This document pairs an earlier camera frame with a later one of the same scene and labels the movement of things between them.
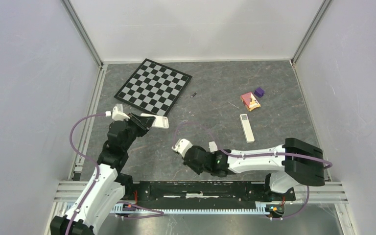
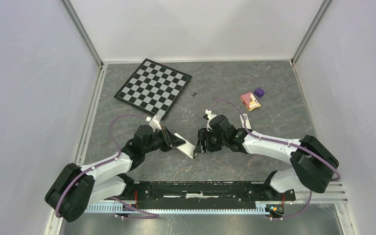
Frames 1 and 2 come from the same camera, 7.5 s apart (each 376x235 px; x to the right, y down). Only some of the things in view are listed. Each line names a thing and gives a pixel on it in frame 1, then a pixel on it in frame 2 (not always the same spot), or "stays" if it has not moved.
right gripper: (198, 171) to (203, 134)
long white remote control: (246, 127) stays
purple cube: (259, 92) stays
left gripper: (142, 123) to (170, 140)
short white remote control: (160, 122) to (187, 148)
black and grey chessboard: (154, 86) stays
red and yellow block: (249, 101) stays
